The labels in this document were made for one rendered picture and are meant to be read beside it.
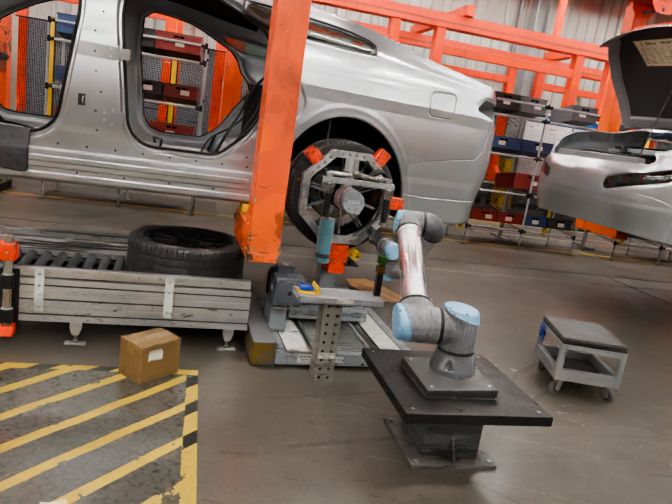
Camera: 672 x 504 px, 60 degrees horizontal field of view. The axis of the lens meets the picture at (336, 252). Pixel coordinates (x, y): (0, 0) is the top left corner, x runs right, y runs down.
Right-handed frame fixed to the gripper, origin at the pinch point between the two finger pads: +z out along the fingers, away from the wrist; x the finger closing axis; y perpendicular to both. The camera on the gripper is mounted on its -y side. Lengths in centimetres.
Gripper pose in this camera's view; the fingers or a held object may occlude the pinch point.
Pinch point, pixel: (371, 234)
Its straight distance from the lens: 358.0
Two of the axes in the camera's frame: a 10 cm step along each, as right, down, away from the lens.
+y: 5.7, 7.4, 3.5
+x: 7.8, -6.3, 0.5
